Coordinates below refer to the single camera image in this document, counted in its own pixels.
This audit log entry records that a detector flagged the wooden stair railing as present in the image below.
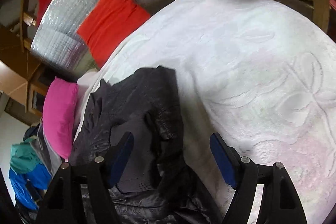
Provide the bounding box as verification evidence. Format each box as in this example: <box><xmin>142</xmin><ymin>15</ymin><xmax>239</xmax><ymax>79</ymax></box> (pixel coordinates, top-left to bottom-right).
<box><xmin>7</xmin><ymin>0</ymin><xmax>37</xmax><ymax>52</ymax></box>

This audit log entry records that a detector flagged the red square pillow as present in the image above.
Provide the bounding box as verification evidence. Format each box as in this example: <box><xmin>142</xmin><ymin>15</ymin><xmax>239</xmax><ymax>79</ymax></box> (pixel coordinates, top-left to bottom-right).
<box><xmin>77</xmin><ymin>0</ymin><xmax>150</xmax><ymax>68</ymax></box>

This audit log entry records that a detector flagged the black quilted jacket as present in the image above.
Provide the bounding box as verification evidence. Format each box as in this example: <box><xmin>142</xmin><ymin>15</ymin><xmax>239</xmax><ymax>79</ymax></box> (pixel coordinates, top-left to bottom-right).
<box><xmin>69</xmin><ymin>66</ymin><xmax>222</xmax><ymax>223</ymax></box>

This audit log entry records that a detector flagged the wooden pillar cabinet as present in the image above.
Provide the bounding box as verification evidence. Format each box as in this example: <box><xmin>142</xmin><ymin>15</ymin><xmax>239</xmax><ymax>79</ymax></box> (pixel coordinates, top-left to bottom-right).
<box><xmin>0</xmin><ymin>26</ymin><xmax>55</xmax><ymax>117</ymax></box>

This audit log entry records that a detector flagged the white bed blanket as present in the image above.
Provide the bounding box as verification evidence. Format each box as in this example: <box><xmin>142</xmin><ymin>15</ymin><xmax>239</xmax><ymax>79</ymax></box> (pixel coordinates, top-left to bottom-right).
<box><xmin>76</xmin><ymin>0</ymin><xmax>335</xmax><ymax>223</ymax></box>

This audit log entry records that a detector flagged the blue jacket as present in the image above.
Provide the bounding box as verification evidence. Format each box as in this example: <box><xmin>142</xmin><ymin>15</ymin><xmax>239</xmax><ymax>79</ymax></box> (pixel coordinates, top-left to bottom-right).
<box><xmin>8</xmin><ymin>163</ymin><xmax>53</xmax><ymax>212</ymax></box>

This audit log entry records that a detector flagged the pink pillow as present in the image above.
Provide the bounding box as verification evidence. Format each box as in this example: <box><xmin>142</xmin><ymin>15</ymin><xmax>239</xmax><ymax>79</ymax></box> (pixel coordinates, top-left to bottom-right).
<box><xmin>42</xmin><ymin>78</ymin><xmax>79</xmax><ymax>160</ymax></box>

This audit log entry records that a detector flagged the grey garment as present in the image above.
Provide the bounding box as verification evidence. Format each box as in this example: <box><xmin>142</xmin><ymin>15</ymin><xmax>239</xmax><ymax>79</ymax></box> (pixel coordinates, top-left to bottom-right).
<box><xmin>30</xmin><ymin>123</ymin><xmax>63</xmax><ymax>177</ymax></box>

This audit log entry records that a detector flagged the teal shirt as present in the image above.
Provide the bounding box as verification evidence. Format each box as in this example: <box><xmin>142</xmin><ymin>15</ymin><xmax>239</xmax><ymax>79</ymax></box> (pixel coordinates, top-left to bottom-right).
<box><xmin>10</xmin><ymin>138</ymin><xmax>42</xmax><ymax>174</ymax></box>

